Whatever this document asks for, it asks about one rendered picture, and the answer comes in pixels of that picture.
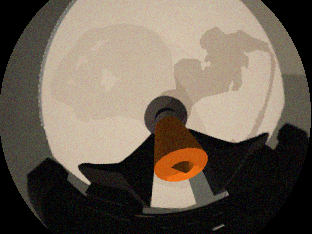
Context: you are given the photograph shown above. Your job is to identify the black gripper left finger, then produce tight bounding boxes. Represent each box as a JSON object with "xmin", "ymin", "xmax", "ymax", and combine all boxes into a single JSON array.
[{"xmin": 77, "ymin": 133, "xmax": 155, "ymax": 209}]

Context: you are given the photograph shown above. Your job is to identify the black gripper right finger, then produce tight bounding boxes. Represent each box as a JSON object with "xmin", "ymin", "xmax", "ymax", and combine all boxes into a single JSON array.
[{"xmin": 188, "ymin": 129, "xmax": 271, "ymax": 196}]

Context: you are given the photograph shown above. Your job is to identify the orange knob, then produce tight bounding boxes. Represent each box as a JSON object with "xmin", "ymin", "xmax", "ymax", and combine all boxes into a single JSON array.
[{"xmin": 153, "ymin": 117, "xmax": 208, "ymax": 182}]

